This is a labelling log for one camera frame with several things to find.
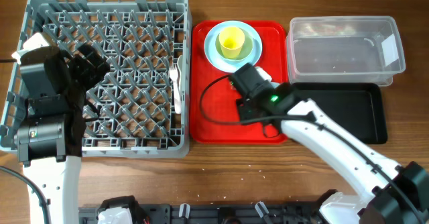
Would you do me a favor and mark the white plastic fork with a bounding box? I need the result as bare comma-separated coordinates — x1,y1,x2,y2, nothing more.
169,64,182,114

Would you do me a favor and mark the white plastic spoon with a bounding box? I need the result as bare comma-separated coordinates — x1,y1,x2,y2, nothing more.
177,55,183,97

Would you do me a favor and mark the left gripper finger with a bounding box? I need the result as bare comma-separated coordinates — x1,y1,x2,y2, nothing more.
68,56,88,90
78,44,110,83

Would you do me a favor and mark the grey plastic dishwasher rack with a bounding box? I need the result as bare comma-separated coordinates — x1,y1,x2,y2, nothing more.
17,0,192,158

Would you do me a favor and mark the clear plastic waste bin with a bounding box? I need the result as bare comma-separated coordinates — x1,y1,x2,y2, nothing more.
286,15,406,87

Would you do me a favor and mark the yellow plastic cup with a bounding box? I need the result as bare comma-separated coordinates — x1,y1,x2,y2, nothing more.
219,26,245,59

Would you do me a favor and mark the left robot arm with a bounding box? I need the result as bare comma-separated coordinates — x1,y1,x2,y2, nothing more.
14,44,110,223

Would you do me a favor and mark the red plastic serving tray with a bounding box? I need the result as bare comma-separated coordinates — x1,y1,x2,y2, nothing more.
189,21,288,145

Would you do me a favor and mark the light green bowl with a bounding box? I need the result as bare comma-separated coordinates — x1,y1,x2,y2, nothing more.
215,32,253,64

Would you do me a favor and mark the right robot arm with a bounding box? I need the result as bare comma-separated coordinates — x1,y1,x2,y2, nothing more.
229,64,428,223

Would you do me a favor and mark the black plastic waste tray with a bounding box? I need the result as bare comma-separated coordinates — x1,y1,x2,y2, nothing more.
293,82,388,144

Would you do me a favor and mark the light blue plate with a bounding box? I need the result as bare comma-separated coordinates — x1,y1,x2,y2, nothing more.
204,21,263,73

